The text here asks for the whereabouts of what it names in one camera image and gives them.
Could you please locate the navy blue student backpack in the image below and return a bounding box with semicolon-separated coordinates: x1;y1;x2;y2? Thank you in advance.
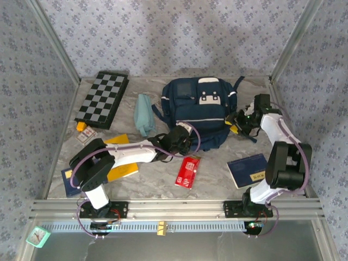
151;76;258;152

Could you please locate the red packet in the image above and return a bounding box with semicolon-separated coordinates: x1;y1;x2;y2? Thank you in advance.
174;155;202;190

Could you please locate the light blue pencil case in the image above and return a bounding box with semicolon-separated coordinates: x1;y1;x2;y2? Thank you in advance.
134;94;157;138

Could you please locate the navy notebook yellow label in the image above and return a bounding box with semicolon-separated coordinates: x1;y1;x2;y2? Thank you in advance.
60;167;84;198
227;153;269;190

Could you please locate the yellow cover book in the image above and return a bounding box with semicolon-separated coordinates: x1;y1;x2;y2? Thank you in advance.
104;133;139;183

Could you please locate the black grey chessboard box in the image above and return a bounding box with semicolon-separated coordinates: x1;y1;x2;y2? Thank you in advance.
74;71;129;131

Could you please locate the playing card box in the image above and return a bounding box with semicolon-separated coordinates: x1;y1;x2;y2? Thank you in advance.
76;127;98;145

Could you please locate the small circuit board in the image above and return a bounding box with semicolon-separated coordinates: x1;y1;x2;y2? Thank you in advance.
246;220;266;232
90;220;122;232

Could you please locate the mint green alarm clock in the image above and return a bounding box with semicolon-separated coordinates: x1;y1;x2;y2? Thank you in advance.
26;226;52;248

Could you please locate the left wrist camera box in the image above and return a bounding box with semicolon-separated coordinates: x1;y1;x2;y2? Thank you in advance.
176;121;193;134

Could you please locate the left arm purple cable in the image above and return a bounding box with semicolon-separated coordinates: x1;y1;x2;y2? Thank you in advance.
70;122;202;240

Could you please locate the aluminium side rail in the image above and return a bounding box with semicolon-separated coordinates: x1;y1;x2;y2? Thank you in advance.
268;77;313;198
40;81;81;199

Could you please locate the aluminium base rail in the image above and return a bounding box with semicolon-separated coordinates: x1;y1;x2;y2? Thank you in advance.
29;198;326;221

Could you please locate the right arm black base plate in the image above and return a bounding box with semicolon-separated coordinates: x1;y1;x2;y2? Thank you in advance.
223;200;274;218

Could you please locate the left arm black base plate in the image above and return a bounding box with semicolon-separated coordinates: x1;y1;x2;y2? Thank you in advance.
79;201;129;219

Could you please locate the grey slotted cable duct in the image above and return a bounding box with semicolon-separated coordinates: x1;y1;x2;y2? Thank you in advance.
40;220;250;233

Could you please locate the aluminium frame post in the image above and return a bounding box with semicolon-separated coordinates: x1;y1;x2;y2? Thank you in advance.
26;0;82;85
270;0;326;82

